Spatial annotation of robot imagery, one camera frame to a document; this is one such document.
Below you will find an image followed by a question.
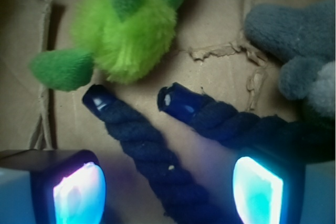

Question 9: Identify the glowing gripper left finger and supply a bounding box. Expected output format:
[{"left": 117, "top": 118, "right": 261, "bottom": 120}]
[{"left": 1, "top": 150, "right": 106, "bottom": 223}]

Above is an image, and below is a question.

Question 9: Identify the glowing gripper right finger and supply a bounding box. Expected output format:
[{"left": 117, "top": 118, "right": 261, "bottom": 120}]
[{"left": 232, "top": 147, "right": 335, "bottom": 223}]

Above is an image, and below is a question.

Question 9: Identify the dark blue twisted rope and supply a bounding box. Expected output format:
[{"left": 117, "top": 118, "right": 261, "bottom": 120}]
[{"left": 81, "top": 82, "right": 336, "bottom": 224}]

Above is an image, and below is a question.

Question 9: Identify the grey plush mouse toy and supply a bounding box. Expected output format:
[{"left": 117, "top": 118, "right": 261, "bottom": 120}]
[{"left": 244, "top": 0, "right": 335, "bottom": 120}]

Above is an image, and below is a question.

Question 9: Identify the green plush frog toy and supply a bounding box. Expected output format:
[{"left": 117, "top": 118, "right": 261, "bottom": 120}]
[{"left": 29, "top": 0, "right": 184, "bottom": 91}]

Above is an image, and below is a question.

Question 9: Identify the brown paper bag bin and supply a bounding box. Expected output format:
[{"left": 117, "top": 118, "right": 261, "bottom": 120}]
[{"left": 0, "top": 0, "right": 336, "bottom": 224}]

